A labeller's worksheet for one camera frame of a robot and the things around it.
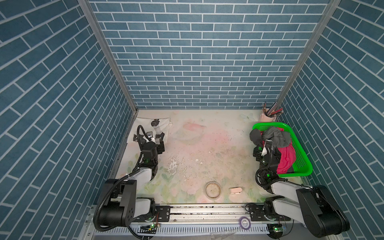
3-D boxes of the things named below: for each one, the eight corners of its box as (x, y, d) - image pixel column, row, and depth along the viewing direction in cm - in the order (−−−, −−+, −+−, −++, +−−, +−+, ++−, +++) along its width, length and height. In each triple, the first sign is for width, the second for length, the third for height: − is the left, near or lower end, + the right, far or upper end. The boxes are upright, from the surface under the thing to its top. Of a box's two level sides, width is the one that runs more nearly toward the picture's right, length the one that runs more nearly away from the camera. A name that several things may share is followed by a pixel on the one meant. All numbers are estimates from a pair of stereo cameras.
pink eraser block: (229, 194, 82) (230, 192, 79) (228, 189, 84) (229, 187, 81) (241, 194, 82) (242, 192, 79) (240, 189, 84) (241, 187, 81)
